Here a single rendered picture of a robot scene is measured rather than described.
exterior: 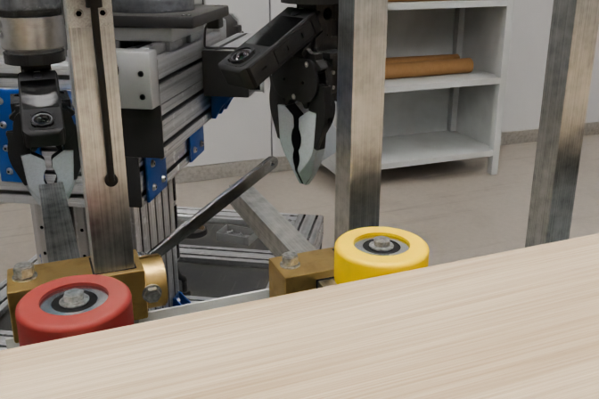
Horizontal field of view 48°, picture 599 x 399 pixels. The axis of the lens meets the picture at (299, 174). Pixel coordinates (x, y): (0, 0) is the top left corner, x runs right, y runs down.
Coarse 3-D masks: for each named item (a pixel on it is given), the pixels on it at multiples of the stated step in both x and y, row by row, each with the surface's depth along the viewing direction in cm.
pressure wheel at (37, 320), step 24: (48, 288) 50; (72, 288) 51; (96, 288) 51; (120, 288) 50; (24, 312) 47; (48, 312) 47; (72, 312) 48; (96, 312) 47; (120, 312) 48; (24, 336) 46; (48, 336) 45; (72, 336) 45
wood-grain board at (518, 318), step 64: (512, 256) 57; (576, 256) 57; (192, 320) 47; (256, 320) 47; (320, 320) 47; (384, 320) 47; (448, 320) 47; (512, 320) 47; (576, 320) 47; (0, 384) 40; (64, 384) 40; (128, 384) 40; (192, 384) 40; (256, 384) 40; (320, 384) 40; (384, 384) 40; (448, 384) 40; (512, 384) 40; (576, 384) 40
